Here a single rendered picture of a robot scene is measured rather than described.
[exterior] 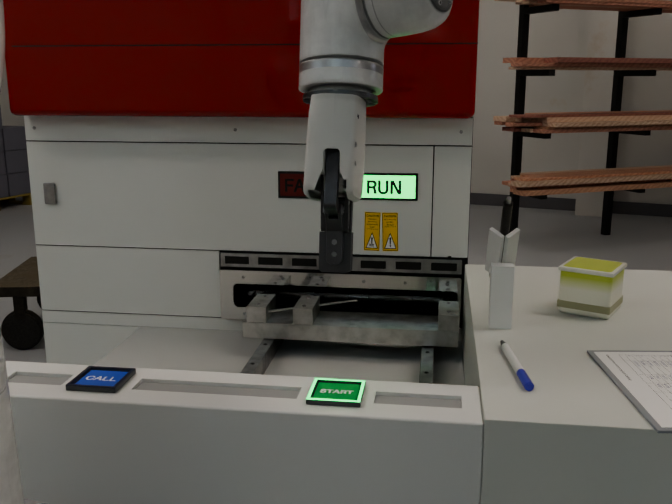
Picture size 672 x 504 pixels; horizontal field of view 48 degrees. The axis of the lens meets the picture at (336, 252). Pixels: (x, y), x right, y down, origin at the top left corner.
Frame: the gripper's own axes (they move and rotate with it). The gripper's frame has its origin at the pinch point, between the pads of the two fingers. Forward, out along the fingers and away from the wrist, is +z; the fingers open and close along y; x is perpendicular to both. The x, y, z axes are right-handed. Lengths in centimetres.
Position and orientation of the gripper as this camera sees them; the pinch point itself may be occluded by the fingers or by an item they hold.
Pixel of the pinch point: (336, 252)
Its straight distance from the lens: 74.8
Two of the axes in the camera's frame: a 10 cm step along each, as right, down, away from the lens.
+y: -1.3, 0.1, -9.9
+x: 9.9, 0.3, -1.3
